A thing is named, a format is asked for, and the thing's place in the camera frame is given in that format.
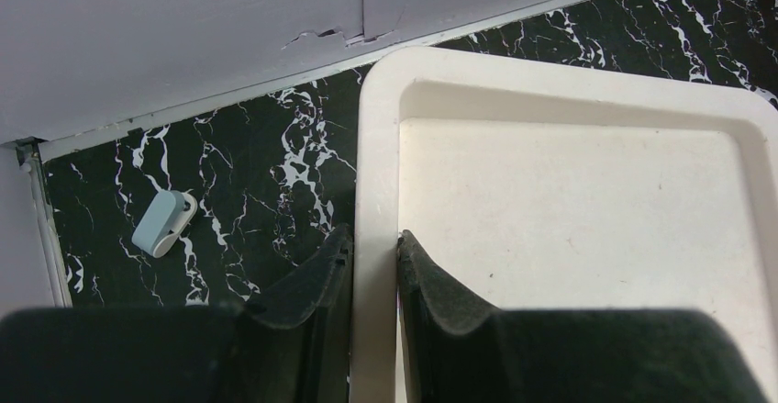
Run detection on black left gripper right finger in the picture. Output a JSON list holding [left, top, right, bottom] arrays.
[[396, 231, 766, 402]]

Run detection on light blue white clip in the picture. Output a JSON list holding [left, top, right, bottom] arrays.
[[131, 190, 197, 259]]

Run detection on white drawer organizer box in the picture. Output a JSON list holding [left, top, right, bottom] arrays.
[[350, 47, 777, 402]]

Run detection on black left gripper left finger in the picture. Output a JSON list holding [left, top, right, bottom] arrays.
[[1, 224, 353, 402]]

